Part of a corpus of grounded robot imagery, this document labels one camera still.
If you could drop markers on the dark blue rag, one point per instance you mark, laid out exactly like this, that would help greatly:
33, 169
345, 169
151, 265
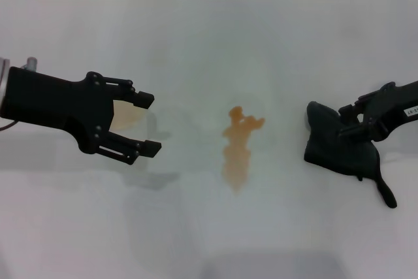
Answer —
330, 151

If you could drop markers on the brown water stain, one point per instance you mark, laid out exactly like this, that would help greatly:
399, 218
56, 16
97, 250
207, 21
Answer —
236, 158

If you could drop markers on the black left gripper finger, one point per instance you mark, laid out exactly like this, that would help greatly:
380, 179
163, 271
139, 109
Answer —
150, 149

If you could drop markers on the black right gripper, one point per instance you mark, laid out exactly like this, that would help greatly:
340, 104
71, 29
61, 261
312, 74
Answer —
392, 106

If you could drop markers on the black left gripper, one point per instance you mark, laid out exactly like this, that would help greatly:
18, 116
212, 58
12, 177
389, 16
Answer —
55, 102

